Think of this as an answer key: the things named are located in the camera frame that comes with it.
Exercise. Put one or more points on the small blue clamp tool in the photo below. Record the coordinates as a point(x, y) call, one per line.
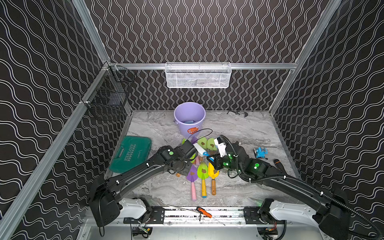
point(260, 153)

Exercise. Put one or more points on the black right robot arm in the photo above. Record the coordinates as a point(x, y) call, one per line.
point(327, 210)

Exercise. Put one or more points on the white blue brush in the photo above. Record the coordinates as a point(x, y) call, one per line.
point(200, 150)

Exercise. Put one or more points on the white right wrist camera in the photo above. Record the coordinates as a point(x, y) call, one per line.
point(221, 146)

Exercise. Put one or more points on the yellow square trowel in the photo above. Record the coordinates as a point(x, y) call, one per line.
point(213, 173)

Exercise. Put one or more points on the black wire basket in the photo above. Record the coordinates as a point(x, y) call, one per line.
point(109, 101)

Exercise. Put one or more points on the lime front trowel yellow handle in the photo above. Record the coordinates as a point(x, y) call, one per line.
point(203, 175)

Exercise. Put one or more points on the purple front trowel pink handle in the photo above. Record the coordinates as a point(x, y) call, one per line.
point(192, 177)

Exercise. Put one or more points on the white wire basket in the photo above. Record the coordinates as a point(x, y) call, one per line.
point(194, 75)

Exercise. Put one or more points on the lime front trowel wooden handle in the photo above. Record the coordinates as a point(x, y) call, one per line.
point(184, 166)

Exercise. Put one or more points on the green plastic tool case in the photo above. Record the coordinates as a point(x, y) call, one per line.
point(132, 152)

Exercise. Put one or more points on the orange handled screwdriver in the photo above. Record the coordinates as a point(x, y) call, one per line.
point(206, 214)

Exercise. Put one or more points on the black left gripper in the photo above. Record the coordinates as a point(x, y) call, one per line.
point(190, 149)

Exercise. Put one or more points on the purple plastic bucket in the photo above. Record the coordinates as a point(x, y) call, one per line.
point(186, 112)

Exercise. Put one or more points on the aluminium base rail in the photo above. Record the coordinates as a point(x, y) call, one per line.
point(167, 216)

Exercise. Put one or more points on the black clip tool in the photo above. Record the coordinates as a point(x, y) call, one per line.
point(245, 114)

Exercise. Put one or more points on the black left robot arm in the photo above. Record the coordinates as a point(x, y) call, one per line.
point(105, 194)

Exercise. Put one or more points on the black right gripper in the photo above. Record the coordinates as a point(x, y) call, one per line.
point(216, 158)

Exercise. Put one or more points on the black orange screwdriver handle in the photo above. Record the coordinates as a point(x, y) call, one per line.
point(279, 166)

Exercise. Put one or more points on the wide green trowel wooden handle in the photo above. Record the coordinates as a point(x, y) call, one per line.
point(203, 142)

